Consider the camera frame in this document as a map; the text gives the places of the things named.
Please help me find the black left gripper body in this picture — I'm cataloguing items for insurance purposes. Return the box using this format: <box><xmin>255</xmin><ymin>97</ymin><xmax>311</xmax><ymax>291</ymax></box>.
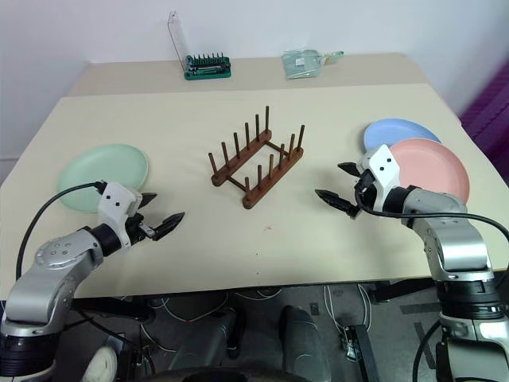
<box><xmin>126</xmin><ymin>214</ymin><xmax>158</xmax><ymax>244</ymax></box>

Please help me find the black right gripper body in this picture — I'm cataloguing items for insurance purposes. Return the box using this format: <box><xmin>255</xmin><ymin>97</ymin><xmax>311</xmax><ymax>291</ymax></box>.
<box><xmin>352</xmin><ymin>170</ymin><xmax>379</xmax><ymax>212</ymax></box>

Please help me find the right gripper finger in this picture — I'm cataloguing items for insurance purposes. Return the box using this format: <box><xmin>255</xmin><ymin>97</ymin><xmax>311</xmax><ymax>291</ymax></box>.
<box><xmin>337</xmin><ymin>161</ymin><xmax>362</xmax><ymax>179</ymax></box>
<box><xmin>314</xmin><ymin>189</ymin><xmax>359</xmax><ymax>219</ymax></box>

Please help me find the wooden dish rack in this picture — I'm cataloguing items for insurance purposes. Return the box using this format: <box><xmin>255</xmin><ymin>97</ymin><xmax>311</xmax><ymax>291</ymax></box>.
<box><xmin>208</xmin><ymin>104</ymin><xmax>306</xmax><ymax>209</ymax></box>

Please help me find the green plate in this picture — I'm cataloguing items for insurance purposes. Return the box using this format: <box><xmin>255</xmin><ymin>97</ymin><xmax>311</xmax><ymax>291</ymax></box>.
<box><xmin>56</xmin><ymin>143</ymin><xmax>151</xmax><ymax>214</ymax></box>

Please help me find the blue plate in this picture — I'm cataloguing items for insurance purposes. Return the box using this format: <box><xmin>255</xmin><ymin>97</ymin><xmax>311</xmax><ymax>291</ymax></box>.
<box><xmin>363</xmin><ymin>118</ymin><xmax>444</xmax><ymax>154</ymax></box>

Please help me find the red plate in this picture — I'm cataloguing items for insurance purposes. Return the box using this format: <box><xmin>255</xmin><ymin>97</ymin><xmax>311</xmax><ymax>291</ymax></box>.
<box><xmin>387</xmin><ymin>138</ymin><xmax>471</xmax><ymax>204</ymax></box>

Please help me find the small clear plastic packet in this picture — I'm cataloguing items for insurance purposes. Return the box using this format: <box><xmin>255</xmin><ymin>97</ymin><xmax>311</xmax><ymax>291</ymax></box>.
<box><xmin>321</xmin><ymin>50</ymin><xmax>345</xmax><ymax>67</ymax></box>

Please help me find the clear plastic bag with parts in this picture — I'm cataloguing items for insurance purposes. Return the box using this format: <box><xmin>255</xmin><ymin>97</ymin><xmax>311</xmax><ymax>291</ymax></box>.
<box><xmin>281</xmin><ymin>49</ymin><xmax>325</xmax><ymax>81</ymax></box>

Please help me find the dark rounded shape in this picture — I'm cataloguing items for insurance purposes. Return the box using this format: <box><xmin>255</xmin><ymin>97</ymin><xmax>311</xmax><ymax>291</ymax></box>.
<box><xmin>280</xmin><ymin>305</ymin><xmax>333</xmax><ymax>382</ymax></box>
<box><xmin>170</xmin><ymin>308</ymin><xmax>247</xmax><ymax>375</ymax></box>

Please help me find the white shoe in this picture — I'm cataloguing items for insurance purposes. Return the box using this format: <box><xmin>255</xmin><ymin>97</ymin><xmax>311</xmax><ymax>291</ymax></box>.
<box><xmin>82</xmin><ymin>345</ymin><xmax>119</xmax><ymax>382</ymax></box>

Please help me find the green screwdriver bit set case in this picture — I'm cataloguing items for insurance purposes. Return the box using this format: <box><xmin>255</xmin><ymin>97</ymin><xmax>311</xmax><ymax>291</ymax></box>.
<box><xmin>165</xmin><ymin>10</ymin><xmax>233</xmax><ymax>82</ymax></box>

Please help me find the purple ribbed panel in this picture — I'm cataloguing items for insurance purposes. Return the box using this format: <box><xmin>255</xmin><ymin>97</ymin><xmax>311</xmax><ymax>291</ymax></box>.
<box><xmin>459</xmin><ymin>59</ymin><xmax>509</xmax><ymax>158</ymax></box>

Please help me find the black table leg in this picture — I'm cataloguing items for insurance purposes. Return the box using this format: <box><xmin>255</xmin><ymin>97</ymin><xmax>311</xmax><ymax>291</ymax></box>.
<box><xmin>344</xmin><ymin>324</ymin><xmax>378</xmax><ymax>382</ymax></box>

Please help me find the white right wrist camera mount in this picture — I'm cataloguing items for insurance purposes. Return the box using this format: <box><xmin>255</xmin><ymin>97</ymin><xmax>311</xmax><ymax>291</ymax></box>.
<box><xmin>357</xmin><ymin>144</ymin><xmax>401</xmax><ymax>212</ymax></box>

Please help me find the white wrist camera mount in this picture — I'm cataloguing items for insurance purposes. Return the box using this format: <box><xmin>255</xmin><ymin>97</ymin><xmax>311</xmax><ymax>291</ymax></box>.
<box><xmin>357</xmin><ymin>144</ymin><xmax>401</xmax><ymax>212</ymax></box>
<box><xmin>96</xmin><ymin>181</ymin><xmax>144</xmax><ymax>248</ymax></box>

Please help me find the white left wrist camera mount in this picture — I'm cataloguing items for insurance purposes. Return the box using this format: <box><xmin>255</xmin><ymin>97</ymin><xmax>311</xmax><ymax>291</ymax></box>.
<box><xmin>96</xmin><ymin>181</ymin><xmax>144</xmax><ymax>248</ymax></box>

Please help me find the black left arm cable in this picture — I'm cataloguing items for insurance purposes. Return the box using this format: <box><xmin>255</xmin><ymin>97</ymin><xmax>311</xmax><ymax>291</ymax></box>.
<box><xmin>15</xmin><ymin>181</ymin><xmax>105</xmax><ymax>279</ymax></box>

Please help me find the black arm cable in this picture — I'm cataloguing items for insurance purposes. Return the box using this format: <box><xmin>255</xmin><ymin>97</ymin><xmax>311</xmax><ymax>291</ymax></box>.
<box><xmin>357</xmin><ymin>198</ymin><xmax>509</xmax><ymax>240</ymax></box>
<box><xmin>15</xmin><ymin>181</ymin><xmax>105</xmax><ymax>279</ymax></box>

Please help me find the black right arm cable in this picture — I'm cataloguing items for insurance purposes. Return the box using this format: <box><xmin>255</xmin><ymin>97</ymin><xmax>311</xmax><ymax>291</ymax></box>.
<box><xmin>357</xmin><ymin>198</ymin><xmax>509</xmax><ymax>240</ymax></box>

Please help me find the black table frame strut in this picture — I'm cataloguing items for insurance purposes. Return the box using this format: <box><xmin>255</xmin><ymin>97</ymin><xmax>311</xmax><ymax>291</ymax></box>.
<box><xmin>73</xmin><ymin>296</ymin><xmax>154</xmax><ymax>322</ymax></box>
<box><xmin>368</xmin><ymin>279</ymin><xmax>438</xmax><ymax>306</ymax></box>

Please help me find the white floor cable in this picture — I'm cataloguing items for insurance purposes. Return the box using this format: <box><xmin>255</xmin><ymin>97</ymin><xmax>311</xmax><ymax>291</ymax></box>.
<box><xmin>324</xmin><ymin>285</ymin><xmax>373</xmax><ymax>351</ymax></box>
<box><xmin>232</xmin><ymin>289</ymin><xmax>283</xmax><ymax>306</ymax></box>

